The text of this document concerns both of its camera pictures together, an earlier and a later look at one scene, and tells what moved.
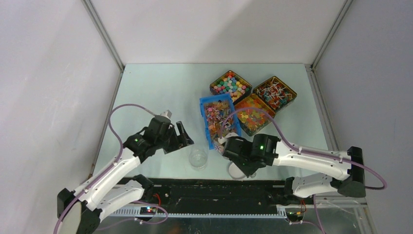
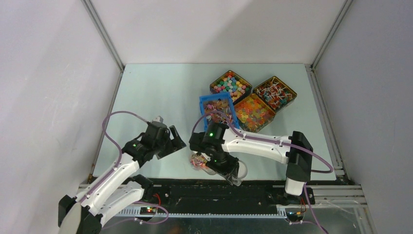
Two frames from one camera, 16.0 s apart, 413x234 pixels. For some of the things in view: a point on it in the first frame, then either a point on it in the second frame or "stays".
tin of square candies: [230, 83] stays
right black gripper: [247, 171] to [233, 161]
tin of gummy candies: [252, 120] stays
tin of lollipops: [276, 93] stays
